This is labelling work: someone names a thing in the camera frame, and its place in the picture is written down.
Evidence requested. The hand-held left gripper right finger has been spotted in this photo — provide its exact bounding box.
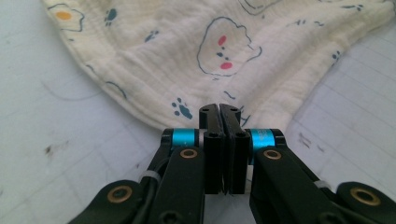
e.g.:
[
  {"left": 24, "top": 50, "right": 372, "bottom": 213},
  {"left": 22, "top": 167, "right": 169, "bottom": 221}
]
[{"left": 219, "top": 104, "right": 337, "bottom": 224}]

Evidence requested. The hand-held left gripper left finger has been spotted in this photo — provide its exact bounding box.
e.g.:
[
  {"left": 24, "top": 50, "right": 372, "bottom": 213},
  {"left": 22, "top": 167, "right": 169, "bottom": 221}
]
[{"left": 146, "top": 103, "right": 226, "bottom": 224}]

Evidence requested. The cream printed muslin cloth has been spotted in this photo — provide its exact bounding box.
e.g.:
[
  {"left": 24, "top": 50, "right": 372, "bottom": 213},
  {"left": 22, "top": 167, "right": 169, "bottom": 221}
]
[{"left": 41, "top": 0, "right": 396, "bottom": 134}]

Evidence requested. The white grid mat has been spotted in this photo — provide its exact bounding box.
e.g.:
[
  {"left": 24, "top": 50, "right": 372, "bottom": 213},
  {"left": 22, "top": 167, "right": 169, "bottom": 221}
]
[{"left": 0, "top": 0, "right": 396, "bottom": 224}]

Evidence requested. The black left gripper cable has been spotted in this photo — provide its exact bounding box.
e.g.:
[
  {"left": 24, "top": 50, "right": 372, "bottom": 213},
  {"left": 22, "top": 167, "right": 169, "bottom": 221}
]
[{"left": 132, "top": 158, "right": 164, "bottom": 224}]

